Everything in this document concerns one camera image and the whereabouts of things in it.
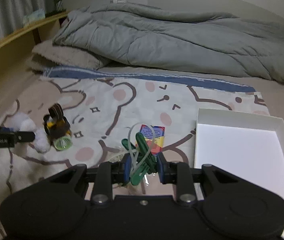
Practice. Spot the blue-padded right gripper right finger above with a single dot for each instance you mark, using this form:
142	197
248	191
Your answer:
178	174

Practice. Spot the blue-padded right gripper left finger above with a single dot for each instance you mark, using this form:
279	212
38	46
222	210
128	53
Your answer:
108	174

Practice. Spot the green clothes pegs with string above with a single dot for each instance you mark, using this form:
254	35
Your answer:
141	152

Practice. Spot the bag of rubber bands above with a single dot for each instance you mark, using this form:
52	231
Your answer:
137	182

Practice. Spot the colourful playing card box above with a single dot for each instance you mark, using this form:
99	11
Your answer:
159	132

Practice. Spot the cartoon bear print blanket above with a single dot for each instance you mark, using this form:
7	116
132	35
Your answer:
104	110

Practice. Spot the wooden bedside shelf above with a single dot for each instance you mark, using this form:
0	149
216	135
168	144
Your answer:
16	48

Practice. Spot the white shallow cardboard box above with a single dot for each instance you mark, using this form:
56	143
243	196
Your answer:
250	146

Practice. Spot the beige fleece blanket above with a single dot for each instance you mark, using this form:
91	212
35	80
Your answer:
47	55

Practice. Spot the grey quilted duvet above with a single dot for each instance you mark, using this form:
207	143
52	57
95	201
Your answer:
210	43

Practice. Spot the dark glass bottle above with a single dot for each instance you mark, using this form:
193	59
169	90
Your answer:
58	4

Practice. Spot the yellow headlamp with strap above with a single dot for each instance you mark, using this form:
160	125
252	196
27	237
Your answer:
57	128

